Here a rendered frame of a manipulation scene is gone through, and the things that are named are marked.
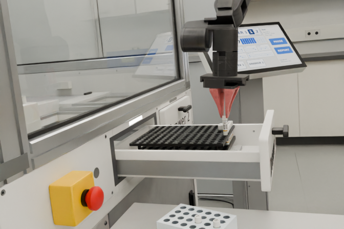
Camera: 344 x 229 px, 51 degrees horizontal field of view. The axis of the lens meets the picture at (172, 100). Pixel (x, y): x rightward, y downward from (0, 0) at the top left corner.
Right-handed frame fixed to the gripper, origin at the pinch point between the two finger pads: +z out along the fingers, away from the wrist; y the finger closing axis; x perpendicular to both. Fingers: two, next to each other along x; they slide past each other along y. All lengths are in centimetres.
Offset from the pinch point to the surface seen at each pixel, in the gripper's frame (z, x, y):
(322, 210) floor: 95, -151, -26
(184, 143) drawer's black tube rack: 5.5, 8.0, 7.2
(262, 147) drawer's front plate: 3.2, 12.6, -10.7
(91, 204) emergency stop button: 8.4, 35.0, 13.2
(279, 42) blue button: -13, -111, 0
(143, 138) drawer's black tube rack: 6.4, 4.5, 19.1
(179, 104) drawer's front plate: 5.1, -31.9, 23.8
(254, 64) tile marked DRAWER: -4, -91, 9
